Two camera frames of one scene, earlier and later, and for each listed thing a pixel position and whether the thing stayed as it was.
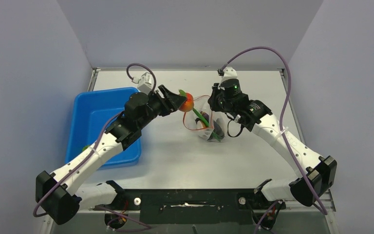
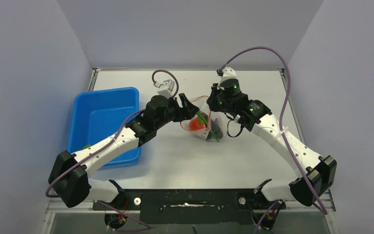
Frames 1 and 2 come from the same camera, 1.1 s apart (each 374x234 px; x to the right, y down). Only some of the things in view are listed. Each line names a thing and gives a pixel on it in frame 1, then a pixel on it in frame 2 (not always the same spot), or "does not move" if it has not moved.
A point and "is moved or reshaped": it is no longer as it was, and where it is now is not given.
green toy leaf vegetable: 85,147 does not move
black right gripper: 212,101 does not move
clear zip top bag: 202,118 does not move
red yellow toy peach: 188,104 is moved or reshaped
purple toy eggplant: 205,114 does not move
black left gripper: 177,101 to 187,111
